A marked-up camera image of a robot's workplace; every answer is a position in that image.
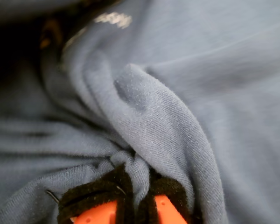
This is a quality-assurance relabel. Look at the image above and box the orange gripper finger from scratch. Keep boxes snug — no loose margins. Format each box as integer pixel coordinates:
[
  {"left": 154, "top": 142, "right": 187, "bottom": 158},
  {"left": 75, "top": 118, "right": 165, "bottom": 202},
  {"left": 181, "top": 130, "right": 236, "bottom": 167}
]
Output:
[
  {"left": 57, "top": 167, "right": 133, "bottom": 224},
  {"left": 140, "top": 177, "right": 203, "bottom": 224}
]

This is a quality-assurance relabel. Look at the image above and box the blue printed T-shirt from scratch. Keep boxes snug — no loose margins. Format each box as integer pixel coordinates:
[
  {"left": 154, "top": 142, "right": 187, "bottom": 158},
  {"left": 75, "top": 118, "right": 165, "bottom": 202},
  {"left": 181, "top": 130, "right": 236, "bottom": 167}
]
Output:
[{"left": 0, "top": 0, "right": 280, "bottom": 224}]

